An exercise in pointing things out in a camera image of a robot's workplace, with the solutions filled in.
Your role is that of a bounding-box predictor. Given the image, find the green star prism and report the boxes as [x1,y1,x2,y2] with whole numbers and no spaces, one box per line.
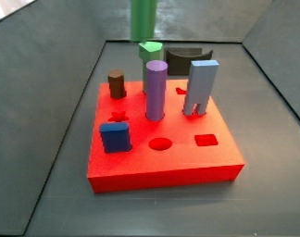
[130,0,158,42]

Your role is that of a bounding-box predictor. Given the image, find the red peg board base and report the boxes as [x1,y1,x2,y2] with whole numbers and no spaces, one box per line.
[87,80,245,193]

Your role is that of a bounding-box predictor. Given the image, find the black curved fixture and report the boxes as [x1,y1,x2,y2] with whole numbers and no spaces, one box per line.
[164,47,213,76]

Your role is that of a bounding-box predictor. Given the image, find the dark blue rounded peg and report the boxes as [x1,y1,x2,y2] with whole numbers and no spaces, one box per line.
[99,122,131,154]

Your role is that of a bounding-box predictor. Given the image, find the brown hexagon peg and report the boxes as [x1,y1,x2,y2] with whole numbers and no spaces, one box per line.
[108,69,126,99]

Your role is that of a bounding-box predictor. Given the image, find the purple cylinder peg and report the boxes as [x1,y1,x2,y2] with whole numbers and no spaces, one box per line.
[146,60,167,121]

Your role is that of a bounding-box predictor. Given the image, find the light blue arch peg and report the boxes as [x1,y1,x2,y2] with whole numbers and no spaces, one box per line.
[183,60,219,116]

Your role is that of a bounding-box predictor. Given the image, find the green pentagon peg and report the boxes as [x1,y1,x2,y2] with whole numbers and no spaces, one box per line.
[139,42,163,92]

